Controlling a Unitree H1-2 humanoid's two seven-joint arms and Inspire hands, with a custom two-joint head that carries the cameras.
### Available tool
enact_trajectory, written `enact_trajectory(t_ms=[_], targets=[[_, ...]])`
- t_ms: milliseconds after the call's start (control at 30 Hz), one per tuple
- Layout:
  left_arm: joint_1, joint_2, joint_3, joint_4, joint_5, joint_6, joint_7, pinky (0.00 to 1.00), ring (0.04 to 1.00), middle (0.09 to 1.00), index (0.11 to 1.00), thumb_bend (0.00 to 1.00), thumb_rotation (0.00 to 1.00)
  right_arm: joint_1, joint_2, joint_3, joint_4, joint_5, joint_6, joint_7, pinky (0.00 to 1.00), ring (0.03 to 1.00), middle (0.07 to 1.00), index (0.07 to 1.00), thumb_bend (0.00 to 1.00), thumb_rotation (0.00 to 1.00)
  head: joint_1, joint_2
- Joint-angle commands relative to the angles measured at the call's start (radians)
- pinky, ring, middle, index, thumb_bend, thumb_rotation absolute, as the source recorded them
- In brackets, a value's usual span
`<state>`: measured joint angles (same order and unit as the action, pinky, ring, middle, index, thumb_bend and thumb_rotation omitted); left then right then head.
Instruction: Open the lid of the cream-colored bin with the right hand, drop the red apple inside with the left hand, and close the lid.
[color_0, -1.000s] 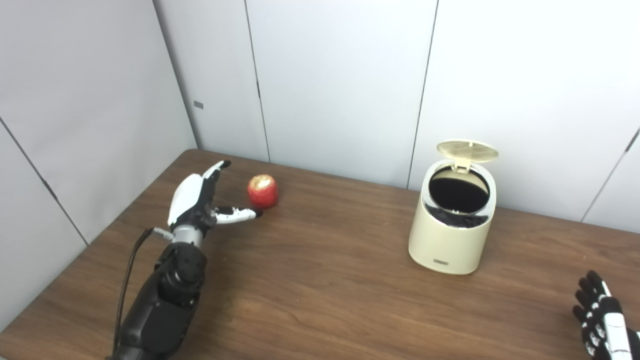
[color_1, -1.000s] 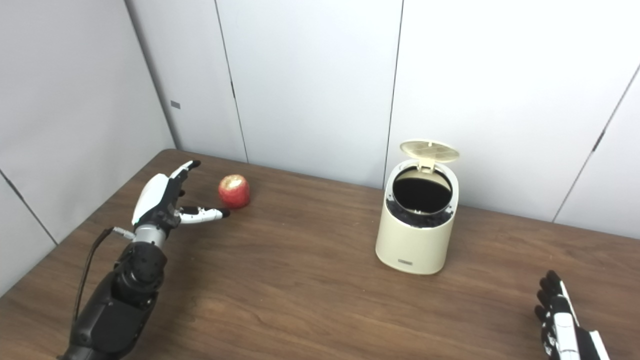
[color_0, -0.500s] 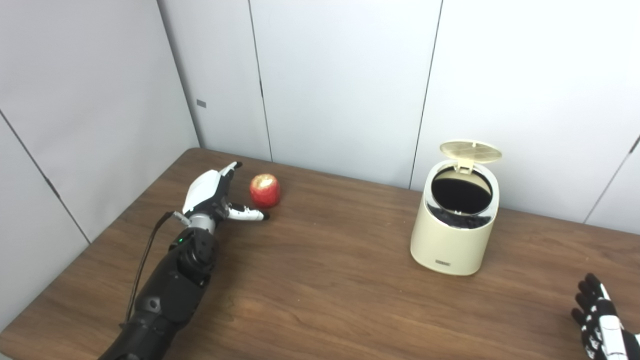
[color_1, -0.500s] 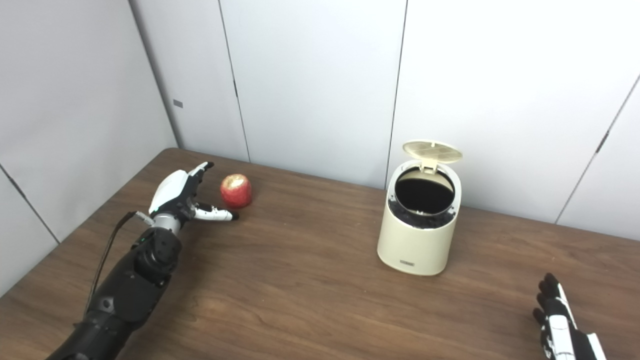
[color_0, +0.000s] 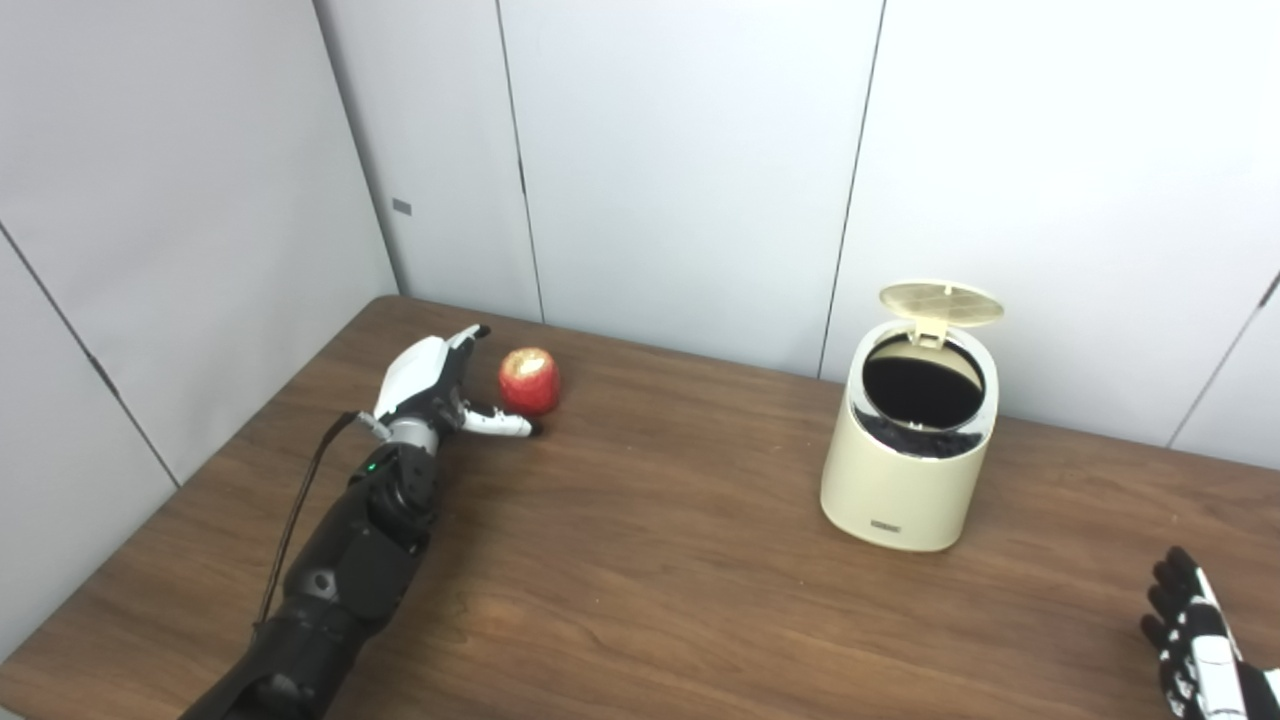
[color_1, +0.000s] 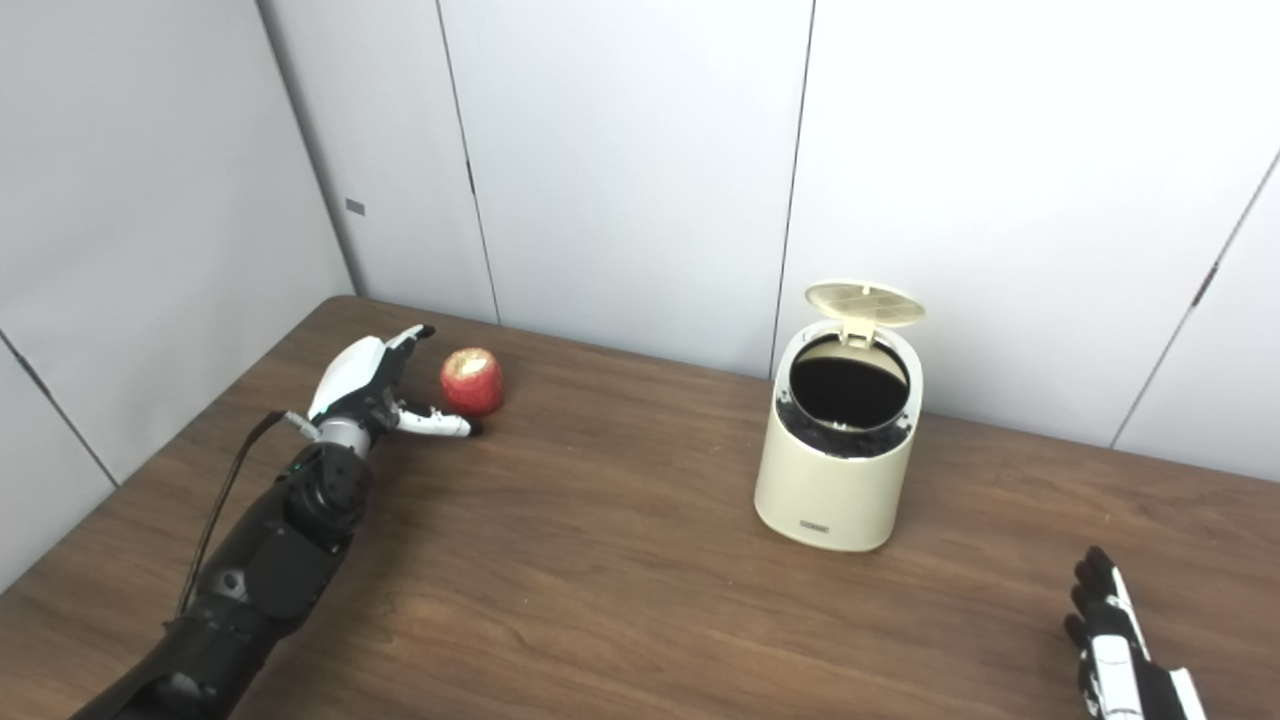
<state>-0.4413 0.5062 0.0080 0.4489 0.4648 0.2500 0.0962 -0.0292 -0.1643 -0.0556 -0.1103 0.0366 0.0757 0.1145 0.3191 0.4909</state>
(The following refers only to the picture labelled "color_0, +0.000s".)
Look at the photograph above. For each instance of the black bin liner bag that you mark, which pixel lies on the black bin liner bag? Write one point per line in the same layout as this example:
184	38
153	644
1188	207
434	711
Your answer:
920	390

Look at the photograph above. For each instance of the cream round bin lid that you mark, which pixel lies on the cream round bin lid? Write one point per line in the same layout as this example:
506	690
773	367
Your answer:
940	303

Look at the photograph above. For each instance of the cream-colored round bin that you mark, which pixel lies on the cream-colored round bin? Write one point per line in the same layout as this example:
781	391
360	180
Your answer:
895	490

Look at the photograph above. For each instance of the red apple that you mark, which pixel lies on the red apple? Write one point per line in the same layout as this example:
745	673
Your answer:
529	382

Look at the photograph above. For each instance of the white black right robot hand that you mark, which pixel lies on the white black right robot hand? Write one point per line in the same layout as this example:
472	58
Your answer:
1195	650

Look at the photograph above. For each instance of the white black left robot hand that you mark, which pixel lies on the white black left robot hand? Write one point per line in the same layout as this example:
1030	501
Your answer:
415	375

